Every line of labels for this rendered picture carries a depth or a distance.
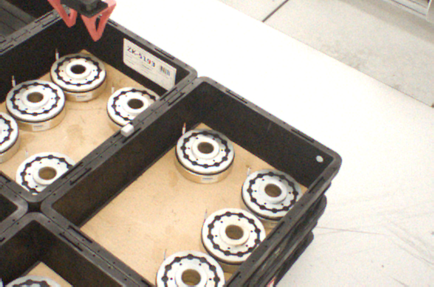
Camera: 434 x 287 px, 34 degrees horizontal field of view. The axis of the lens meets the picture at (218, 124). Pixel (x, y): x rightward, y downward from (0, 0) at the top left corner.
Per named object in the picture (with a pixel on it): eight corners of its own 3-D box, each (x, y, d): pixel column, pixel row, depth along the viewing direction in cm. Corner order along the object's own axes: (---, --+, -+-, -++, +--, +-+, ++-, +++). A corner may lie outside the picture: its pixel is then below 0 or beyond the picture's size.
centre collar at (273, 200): (270, 176, 120) (271, 174, 120) (293, 193, 118) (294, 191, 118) (252, 191, 118) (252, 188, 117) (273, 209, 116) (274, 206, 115)
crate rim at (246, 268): (201, 82, 128) (202, 72, 126) (343, 167, 118) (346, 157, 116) (36, 216, 104) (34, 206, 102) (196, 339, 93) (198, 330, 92)
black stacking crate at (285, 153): (196, 120, 135) (202, 76, 127) (328, 202, 124) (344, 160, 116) (41, 253, 111) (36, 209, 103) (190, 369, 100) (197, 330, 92)
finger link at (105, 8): (93, 53, 123) (88, 8, 116) (63, 36, 125) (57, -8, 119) (119, 35, 127) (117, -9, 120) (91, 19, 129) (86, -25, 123)
